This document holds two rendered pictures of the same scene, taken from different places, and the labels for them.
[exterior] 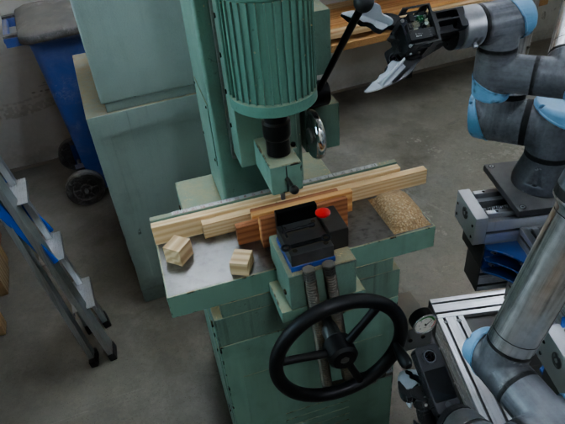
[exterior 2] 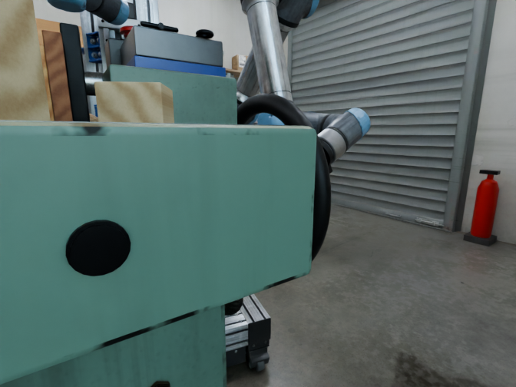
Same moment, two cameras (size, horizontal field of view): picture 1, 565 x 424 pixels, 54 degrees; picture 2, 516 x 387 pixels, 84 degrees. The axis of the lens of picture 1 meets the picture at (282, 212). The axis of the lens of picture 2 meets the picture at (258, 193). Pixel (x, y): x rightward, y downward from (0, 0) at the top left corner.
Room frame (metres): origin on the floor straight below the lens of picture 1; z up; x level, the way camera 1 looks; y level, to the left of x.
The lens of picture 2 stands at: (0.85, 0.34, 0.90)
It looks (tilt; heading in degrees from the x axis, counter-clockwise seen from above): 12 degrees down; 251
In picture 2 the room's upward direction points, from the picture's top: straight up
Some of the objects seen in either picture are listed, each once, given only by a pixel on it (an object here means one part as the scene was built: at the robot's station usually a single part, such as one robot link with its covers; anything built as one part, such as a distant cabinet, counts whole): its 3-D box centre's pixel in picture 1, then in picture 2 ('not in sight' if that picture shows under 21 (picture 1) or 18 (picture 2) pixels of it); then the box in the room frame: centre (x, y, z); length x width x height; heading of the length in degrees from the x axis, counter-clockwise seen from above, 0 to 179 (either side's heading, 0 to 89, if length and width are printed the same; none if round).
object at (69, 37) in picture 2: (301, 231); (105, 84); (0.90, -0.04, 0.95); 0.09 x 0.07 x 0.09; 104
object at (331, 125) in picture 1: (319, 122); not in sight; (1.25, -0.11, 1.02); 0.09 x 0.07 x 0.12; 104
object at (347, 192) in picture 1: (303, 211); not in sight; (1.00, -0.05, 0.93); 0.24 x 0.01 x 0.06; 104
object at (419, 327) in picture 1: (421, 321); not in sight; (0.89, -0.31, 0.65); 0.06 x 0.04 x 0.08; 104
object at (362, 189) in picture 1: (318, 200); not in sight; (1.05, -0.09, 0.92); 0.55 x 0.02 x 0.04; 104
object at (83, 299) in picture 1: (29, 235); not in sight; (1.47, 0.85, 0.58); 0.27 x 0.25 x 1.16; 110
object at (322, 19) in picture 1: (308, 38); not in sight; (1.27, -0.10, 1.23); 0.09 x 0.08 x 0.15; 14
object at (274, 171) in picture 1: (278, 165); not in sight; (1.05, 0.00, 1.03); 0.14 x 0.07 x 0.09; 14
